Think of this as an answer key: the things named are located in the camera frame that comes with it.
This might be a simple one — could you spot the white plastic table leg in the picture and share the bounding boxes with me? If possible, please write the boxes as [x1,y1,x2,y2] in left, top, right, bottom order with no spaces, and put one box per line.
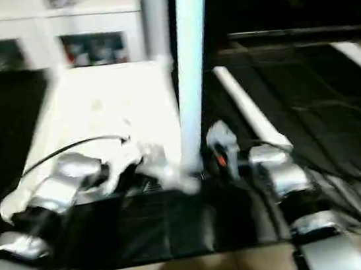
[159,0,232,176]
[139,0,174,63]
[212,57,294,162]

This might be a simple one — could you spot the black mat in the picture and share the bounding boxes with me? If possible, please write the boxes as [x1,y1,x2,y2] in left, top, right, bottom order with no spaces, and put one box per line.
[0,23,361,270]

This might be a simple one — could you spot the black box gold label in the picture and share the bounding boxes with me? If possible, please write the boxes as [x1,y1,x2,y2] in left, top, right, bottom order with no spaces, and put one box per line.
[166,0,235,67]

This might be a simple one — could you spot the white cabinet glass doors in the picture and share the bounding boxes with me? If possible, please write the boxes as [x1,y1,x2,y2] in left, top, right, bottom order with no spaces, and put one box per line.
[0,0,148,79]

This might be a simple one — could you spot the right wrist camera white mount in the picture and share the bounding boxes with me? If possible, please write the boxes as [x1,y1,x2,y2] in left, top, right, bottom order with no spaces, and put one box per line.
[203,118,243,180]

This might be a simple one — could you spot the black left camera cable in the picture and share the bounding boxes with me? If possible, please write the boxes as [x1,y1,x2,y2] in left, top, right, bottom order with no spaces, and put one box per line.
[17,132,135,178]

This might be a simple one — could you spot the silver metal rail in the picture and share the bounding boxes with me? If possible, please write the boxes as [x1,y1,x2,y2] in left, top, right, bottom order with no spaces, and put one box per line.
[226,15,361,49]

